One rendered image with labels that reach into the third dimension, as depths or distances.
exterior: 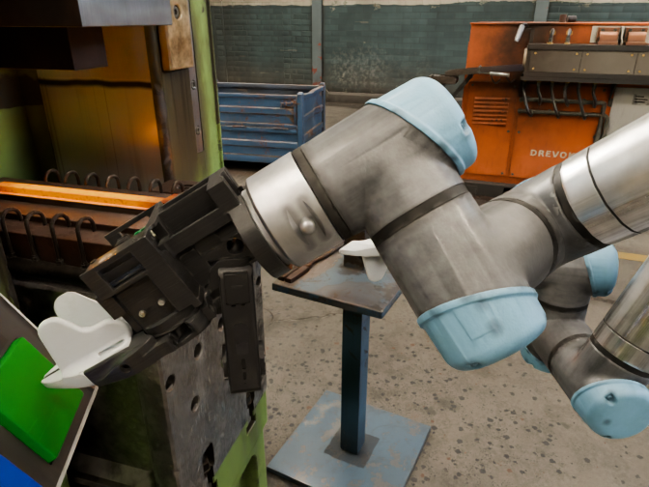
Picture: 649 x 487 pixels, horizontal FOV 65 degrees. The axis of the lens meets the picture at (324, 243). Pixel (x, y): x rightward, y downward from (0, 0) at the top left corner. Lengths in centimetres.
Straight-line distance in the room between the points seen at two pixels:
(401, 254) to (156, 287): 17
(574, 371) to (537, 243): 32
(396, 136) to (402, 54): 798
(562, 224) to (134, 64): 89
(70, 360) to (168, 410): 46
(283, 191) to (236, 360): 14
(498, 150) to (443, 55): 420
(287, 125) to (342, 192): 414
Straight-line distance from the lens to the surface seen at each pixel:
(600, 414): 65
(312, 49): 871
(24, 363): 48
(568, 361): 70
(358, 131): 34
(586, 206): 41
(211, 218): 35
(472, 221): 34
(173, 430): 90
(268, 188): 34
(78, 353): 41
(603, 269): 73
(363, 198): 34
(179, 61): 112
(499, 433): 192
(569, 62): 393
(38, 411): 46
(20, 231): 91
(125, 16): 79
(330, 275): 132
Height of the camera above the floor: 128
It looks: 24 degrees down
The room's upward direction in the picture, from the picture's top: straight up
